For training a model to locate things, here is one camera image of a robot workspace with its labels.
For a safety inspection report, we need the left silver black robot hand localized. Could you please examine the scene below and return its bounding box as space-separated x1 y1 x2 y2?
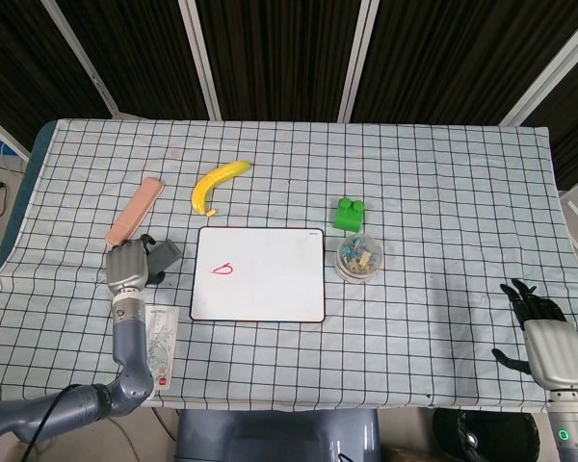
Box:
105 234 168 295

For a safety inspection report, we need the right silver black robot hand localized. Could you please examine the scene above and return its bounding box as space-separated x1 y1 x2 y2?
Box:
491 278 578 390

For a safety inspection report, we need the dark grey whiteboard eraser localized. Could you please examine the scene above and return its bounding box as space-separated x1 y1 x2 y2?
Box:
146 240 183 279

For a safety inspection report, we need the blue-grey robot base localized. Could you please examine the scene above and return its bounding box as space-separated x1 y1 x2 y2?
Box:
175 408 381 462

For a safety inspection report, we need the white dry-erase board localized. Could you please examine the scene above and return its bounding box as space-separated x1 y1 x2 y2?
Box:
189 226 327 323

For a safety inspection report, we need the pink flat stick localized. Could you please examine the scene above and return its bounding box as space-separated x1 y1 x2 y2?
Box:
105 177 167 246

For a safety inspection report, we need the ruler set in clear package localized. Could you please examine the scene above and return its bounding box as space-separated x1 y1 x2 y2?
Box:
144 305 180 392

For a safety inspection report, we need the black round object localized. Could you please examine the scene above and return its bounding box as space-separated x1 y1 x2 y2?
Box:
432 407 541 462

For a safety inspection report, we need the yellow toy banana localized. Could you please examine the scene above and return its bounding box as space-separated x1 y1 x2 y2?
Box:
191 160 252 218

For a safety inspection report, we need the black-checked pale blue tablecloth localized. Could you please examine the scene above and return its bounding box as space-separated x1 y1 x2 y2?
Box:
0 118 578 413

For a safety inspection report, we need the clear jar of binder clips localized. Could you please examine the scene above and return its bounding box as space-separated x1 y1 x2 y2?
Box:
334 234 384 285

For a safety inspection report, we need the green building block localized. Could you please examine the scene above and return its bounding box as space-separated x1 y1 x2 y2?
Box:
331 196 369 236

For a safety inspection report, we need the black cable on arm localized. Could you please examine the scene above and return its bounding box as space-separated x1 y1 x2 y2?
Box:
26 383 81 461

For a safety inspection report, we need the white partition frame post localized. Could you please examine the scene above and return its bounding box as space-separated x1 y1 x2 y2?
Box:
338 0 381 122
178 0 222 121
41 0 122 117
501 0 578 126

